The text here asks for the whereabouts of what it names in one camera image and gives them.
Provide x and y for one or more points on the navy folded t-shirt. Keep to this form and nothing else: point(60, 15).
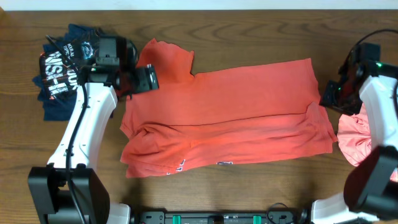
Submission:
point(58, 109)

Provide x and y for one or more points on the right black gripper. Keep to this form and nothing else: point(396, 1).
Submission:
point(326, 99)

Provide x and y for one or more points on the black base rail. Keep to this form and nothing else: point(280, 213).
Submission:
point(273, 216)

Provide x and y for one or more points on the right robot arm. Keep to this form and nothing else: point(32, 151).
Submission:
point(369, 194)

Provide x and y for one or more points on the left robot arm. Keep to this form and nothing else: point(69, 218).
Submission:
point(67, 189)

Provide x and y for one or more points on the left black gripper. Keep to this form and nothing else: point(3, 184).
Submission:
point(143, 84)

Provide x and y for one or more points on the red-orange t-shirt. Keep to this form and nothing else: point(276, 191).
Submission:
point(240, 115)

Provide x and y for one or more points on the pink t-shirt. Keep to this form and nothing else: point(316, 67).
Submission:
point(354, 137)

